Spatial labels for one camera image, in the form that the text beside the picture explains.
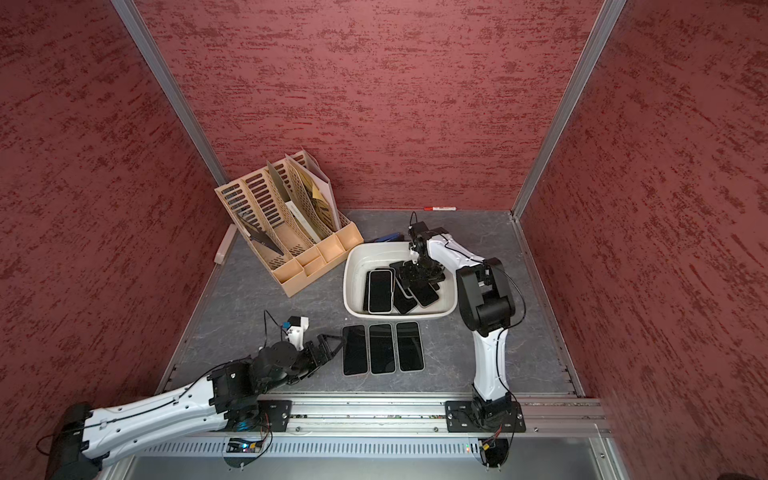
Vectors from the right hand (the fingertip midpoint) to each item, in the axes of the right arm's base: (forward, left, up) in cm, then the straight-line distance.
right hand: (419, 285), depth 96 cm
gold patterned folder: (+20, +31, +23) cm, 43 cm away
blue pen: (+22, +8, 0) cm, 23 cm away
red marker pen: (+40, -10, -4) cm, 41 cm away
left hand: (-24, +23, +7) cm, 34 cm away
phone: (-4, +13, +2) cm, 14 cm away
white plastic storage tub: (+12, +19, +1) cm, 22 cm away
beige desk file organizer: (+12, +38, +25) cm, 47 cm away
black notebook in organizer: (+22, +57, +1) cm, 61 cm away
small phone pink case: (-2, -2, -2) cm, 3 cm away
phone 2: (-21, +12, -3) cm, 24 cm away
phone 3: (-4, +5, -2) cm, 7 cm away
